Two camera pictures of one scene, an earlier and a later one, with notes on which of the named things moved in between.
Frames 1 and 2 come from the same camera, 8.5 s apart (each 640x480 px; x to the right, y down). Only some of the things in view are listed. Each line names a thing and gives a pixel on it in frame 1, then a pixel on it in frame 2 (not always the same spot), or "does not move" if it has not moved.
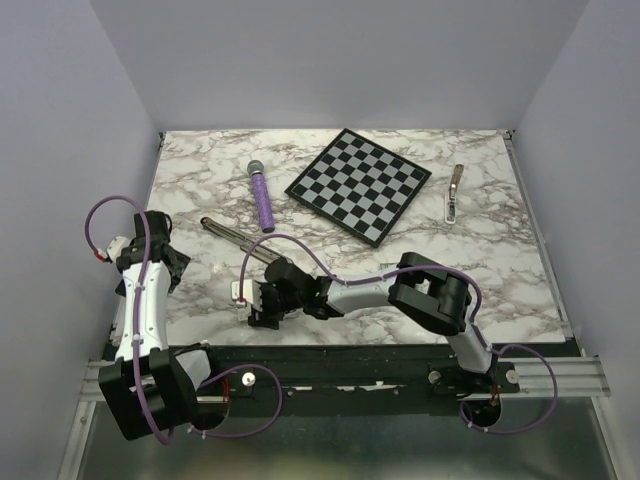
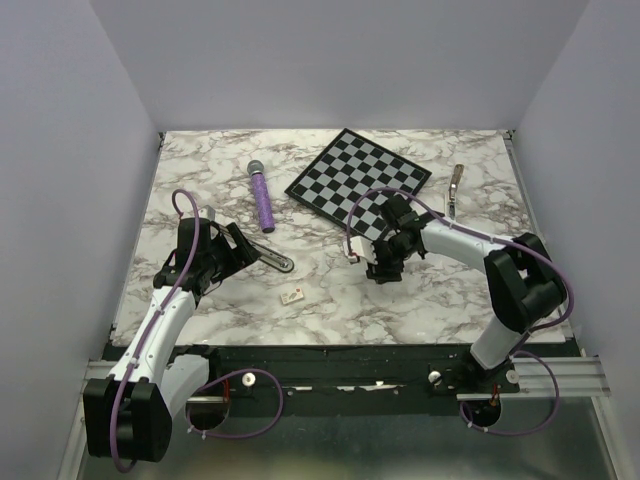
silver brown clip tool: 450,209 does not move
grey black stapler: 262,253 does not move
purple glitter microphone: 255,169 does not move
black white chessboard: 360,185 does not move
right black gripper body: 274,306 to 390,255
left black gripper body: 177,270 to 224,260
